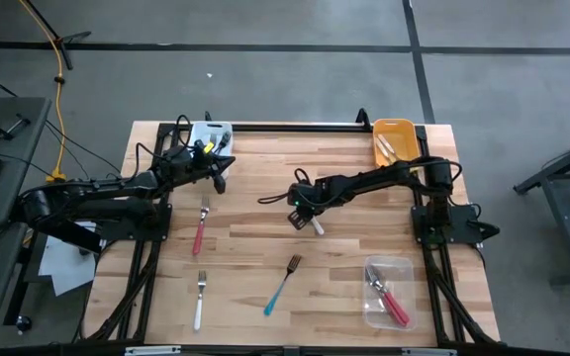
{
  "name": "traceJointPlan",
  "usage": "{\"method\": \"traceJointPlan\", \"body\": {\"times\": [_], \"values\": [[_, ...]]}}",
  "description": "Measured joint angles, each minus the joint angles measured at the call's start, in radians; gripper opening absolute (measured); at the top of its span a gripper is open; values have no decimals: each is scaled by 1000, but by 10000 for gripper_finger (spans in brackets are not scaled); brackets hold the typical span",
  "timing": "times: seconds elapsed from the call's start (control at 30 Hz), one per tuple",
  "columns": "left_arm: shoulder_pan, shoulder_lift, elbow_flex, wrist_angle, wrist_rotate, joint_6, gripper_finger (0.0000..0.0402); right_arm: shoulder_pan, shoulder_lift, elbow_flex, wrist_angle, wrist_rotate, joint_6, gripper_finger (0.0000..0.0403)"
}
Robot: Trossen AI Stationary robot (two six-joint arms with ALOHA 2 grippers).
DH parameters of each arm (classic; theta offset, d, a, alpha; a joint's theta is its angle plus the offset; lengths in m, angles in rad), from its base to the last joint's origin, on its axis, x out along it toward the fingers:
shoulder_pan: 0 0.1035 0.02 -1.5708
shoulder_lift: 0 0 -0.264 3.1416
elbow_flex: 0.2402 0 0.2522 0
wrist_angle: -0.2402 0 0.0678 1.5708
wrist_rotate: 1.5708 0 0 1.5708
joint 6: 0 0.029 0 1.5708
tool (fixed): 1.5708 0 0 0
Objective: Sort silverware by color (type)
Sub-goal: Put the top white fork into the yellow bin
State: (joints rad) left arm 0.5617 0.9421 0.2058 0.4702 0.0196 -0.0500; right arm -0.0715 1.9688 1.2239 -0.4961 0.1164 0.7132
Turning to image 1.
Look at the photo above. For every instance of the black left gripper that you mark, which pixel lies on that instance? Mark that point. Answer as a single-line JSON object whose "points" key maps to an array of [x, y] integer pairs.
{"points": [[186, 165]]}

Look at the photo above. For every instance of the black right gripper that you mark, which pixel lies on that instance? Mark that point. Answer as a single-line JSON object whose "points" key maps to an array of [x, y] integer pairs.
{"points": [[310, 195]]}

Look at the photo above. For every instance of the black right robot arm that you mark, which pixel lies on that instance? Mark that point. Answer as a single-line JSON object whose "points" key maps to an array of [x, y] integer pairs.
{"points": [[374, 178]]}

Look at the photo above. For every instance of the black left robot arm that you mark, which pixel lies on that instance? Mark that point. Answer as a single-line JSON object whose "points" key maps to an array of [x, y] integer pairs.
{"points": [[92, 190]]}

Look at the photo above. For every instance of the white plastic bin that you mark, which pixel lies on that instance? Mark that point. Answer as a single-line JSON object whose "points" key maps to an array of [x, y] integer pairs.
{"points": [[205, 129]]}

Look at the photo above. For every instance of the clear plastic container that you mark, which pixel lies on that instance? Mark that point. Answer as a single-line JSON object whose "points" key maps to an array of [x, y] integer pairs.
{"points": [[404, 269]]}

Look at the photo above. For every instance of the orange plastic bin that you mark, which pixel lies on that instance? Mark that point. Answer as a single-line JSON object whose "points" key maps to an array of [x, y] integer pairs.
{"points": [[406, 136]]}

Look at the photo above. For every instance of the white paper sheets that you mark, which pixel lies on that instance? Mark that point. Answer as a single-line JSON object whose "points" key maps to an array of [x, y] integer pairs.
{"points": [[65, 267]]}

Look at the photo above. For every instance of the black tripod stand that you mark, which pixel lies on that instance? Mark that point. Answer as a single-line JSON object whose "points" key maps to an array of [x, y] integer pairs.
{"points": [[74, 35]]}

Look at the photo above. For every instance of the black round knob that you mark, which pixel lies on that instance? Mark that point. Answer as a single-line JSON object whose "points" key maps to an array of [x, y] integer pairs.
{"points": [[23, 324]]}

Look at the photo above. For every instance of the dark metal side table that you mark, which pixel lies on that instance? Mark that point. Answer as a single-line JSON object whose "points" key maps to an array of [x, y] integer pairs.
{"points": [[562, 207]]}

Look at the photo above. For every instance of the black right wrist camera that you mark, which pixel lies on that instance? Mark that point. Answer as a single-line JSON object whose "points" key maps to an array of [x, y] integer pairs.
{"points": [[299, 190]]}

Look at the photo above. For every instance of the black frame bracket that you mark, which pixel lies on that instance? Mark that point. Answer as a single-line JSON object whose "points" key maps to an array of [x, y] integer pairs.
{"points": [[208, 115], [362, 118]]}

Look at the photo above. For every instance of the black metal table frame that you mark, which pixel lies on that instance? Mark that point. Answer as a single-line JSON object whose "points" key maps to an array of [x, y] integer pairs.
{"points": [[314, 127]]}

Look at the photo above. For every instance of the grey metal bracket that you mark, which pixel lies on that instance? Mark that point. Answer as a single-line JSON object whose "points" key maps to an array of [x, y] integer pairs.
{"points": [[428, 352], [151, 351]]}

